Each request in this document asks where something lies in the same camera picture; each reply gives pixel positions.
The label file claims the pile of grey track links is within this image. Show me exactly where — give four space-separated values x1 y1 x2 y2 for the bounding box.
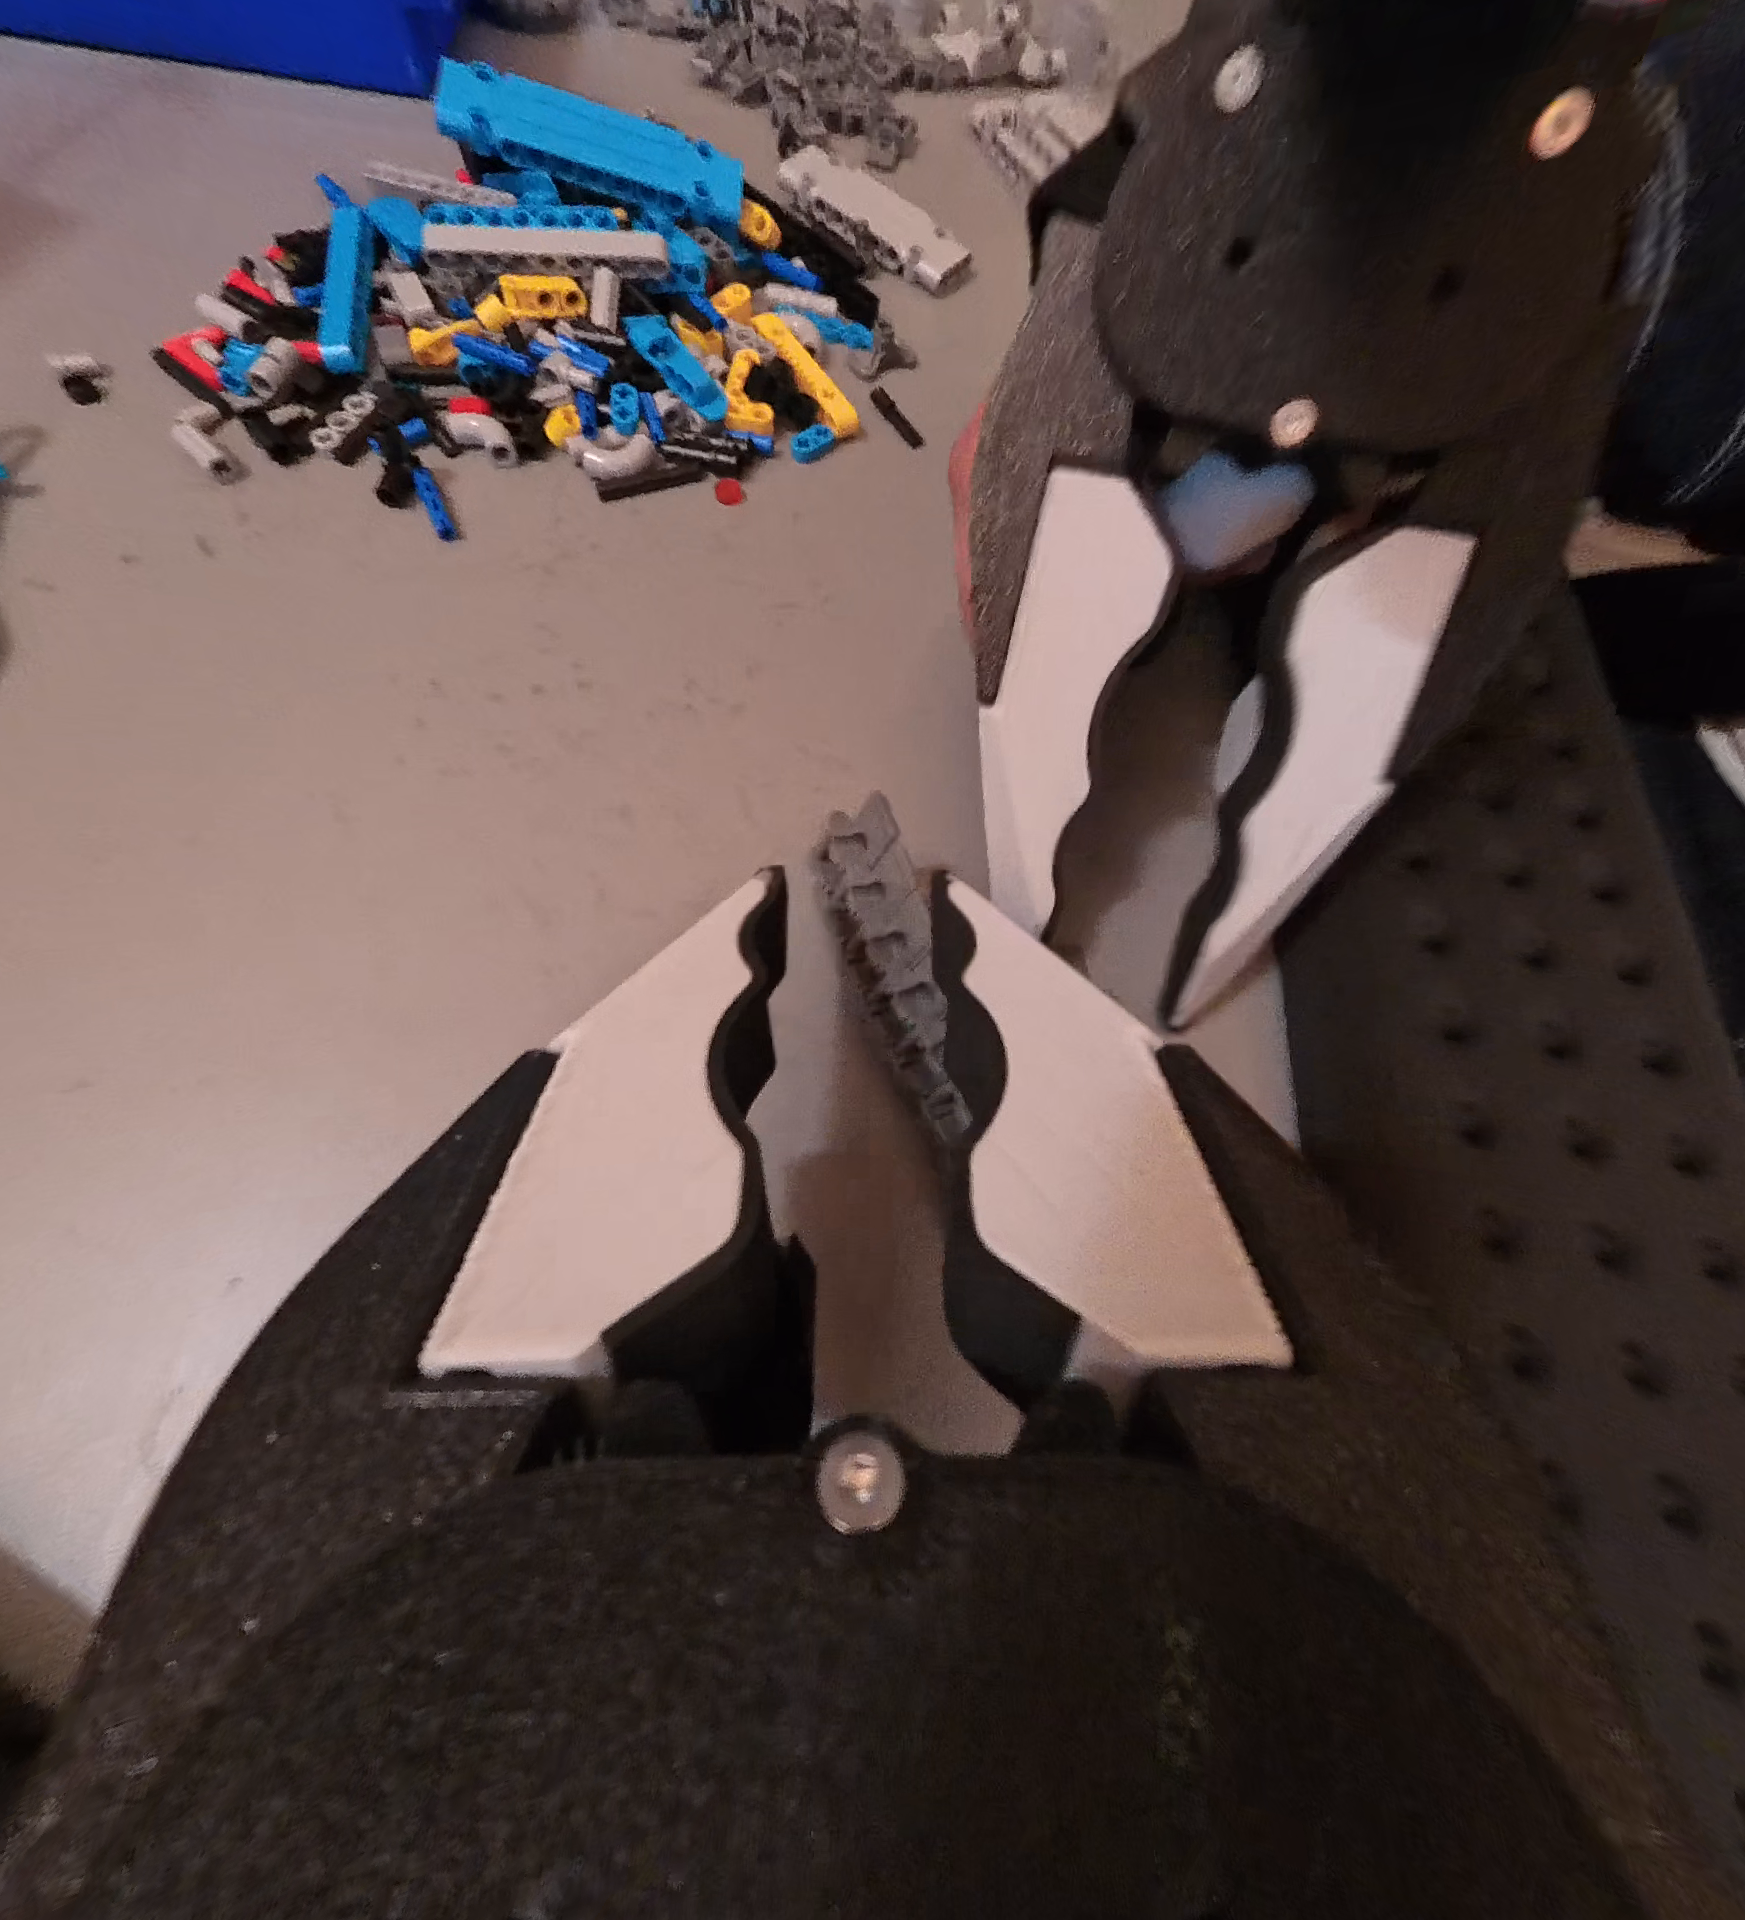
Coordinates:
691 0 1114 154

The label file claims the grey rectangular beam frame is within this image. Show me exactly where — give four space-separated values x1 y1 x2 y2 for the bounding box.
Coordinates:
969 91 1114 188

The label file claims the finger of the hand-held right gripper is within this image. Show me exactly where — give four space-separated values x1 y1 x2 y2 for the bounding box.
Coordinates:
1161 524 1481 1034
977 464 1189 945

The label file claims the grey toy track chain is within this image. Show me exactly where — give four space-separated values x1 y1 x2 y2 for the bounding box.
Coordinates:
812 791 976 1149

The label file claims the black studded pad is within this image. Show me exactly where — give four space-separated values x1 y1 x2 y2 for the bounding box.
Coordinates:
1285 599 1745 1920

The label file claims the person's right forearm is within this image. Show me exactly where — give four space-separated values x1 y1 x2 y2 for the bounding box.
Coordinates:
1592 0 1745 556

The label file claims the light grey technic panel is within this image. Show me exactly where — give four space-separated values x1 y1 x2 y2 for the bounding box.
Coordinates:
779 144 976 293

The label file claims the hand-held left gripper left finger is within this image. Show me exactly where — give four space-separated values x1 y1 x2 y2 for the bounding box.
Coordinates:
419 867 817 1381

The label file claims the pile of plastic building pieces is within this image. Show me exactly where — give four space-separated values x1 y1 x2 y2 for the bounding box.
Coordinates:
153 56 927 543

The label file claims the blue plastic tray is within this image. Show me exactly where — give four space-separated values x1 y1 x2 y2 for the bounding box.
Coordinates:
137 0 468 99

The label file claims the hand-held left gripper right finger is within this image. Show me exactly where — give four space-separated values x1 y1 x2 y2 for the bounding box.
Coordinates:
933 870 1295 1411

